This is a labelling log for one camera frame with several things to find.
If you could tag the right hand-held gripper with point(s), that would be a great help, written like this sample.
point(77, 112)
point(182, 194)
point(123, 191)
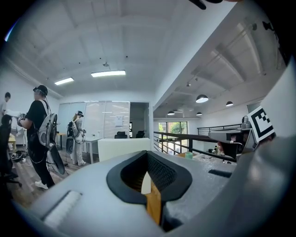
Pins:
point(277, 104)

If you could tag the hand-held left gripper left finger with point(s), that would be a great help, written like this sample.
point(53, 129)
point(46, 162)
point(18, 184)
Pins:
point(92, 196)

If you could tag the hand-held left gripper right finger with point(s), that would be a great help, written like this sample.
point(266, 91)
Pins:
point(196, 180)

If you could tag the black metal balcony railing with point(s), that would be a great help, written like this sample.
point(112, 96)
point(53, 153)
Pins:
point(219, 128)

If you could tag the white illustrated book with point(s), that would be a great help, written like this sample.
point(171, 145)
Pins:
point(208, 158)

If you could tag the green cup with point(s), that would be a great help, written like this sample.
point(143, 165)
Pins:
point(189, 155)

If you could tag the wooden handrail black railing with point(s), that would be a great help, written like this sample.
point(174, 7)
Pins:
point(185, 137)

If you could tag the large window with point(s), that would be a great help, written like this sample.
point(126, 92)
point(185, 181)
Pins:
point(173, 134)

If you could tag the white office table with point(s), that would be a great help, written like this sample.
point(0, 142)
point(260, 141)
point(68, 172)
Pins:
point(93, 140)

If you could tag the black office chair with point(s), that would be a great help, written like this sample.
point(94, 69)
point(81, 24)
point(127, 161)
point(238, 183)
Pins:
point(5, 150)
point(120, 135)
point(140, 134)

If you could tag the white paper sheet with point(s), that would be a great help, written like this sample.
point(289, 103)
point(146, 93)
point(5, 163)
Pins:
point(119, 120)

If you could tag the long ceiling light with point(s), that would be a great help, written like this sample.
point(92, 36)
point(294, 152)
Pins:
point(64, 81)
point(108, 73)

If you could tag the ceiling sensor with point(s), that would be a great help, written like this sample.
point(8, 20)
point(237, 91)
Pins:
point(106, 64)

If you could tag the glass partition wall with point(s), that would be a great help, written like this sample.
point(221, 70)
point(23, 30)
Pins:
point(94, 118)

